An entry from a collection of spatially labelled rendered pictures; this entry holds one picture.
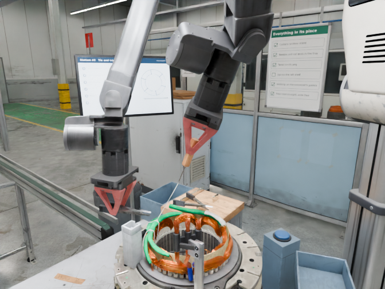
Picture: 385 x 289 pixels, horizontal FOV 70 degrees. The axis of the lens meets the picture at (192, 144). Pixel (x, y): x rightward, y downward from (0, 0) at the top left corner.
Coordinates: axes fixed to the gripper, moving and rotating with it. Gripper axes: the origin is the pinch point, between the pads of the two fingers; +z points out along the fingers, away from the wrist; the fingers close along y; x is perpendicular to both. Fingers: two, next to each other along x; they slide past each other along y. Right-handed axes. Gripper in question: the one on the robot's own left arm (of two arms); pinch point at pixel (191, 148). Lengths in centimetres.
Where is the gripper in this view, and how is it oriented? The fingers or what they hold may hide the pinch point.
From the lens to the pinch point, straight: 55.3
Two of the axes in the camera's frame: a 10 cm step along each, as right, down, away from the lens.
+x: 9.4, 3.5, 0.1
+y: -1.1, 3.3, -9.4
